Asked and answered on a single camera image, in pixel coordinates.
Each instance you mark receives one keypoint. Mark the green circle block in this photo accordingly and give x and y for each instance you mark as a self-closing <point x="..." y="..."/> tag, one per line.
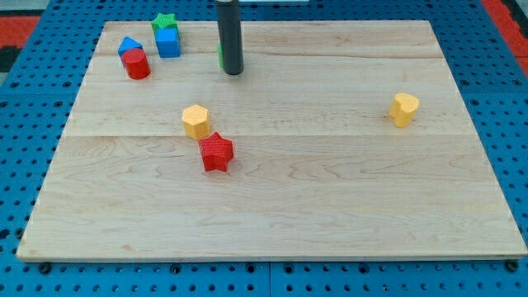
<point x="220" y="56"/>

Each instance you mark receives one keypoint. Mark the blue cube block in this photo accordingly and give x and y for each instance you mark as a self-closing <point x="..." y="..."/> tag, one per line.
<point x="167" y="42"/>

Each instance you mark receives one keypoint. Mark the red star block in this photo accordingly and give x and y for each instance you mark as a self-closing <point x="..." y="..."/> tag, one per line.
<point x="216" y="152"/>

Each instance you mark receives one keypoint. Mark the yellow hexagon block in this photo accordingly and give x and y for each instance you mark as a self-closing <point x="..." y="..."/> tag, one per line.
<point x="196" y="122"/>

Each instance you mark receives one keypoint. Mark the light wooden board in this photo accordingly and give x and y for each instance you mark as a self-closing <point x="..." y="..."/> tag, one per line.
<point x="320" y="172"/>

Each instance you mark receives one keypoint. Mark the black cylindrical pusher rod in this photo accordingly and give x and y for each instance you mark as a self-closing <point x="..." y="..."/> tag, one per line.
<point x="230" y="36"/>

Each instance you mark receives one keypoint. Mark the red cylinder block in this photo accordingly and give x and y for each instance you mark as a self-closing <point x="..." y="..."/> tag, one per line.
<point x="136" y="63"/>

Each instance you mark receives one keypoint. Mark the green star block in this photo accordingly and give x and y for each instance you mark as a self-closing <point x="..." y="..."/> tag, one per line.
<point x="164" y="21"/>

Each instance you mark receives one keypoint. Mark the blue triangle block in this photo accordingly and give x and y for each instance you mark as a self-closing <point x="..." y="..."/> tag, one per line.
<point x="128" y="44"/>

